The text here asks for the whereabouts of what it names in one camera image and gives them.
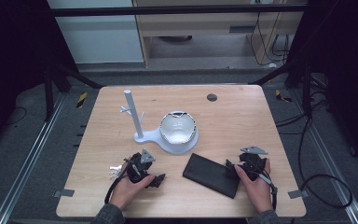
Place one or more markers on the white bowl with silver rim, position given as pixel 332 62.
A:
pixel 177 127

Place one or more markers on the aluminium floor rail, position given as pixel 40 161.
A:
pixel 28 158
pixel 332 158

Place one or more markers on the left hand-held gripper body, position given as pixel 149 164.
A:
pixel 136 169

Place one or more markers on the round grey table grommet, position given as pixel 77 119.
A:
pixel 212 97

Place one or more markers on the light wooden desk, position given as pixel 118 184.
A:
pixel 199 25

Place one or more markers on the white cabinet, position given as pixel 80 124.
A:
pixel 99 40

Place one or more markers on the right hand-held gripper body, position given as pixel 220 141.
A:
pixel 253 165

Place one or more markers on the black wallet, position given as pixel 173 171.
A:
pixel 209 174

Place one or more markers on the black horizontal frame bar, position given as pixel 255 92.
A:
pixel 167 11

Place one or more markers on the person's left hand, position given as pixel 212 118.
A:
pixel 127 193

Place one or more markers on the white stand with pole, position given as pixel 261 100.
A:
pixel 133 115

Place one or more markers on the yellow black striped tape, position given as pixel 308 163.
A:
pixel 81 99
pixel 281 96

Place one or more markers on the black metal stand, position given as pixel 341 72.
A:
pixel 51 90
pixel 306 90

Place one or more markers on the grey tape strip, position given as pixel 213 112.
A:
pixel 298 194
pixel 63 193

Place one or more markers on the person's right hand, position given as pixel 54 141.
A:
pixel 258 193

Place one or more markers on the small silver metal object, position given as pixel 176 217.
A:
pixel 115 171

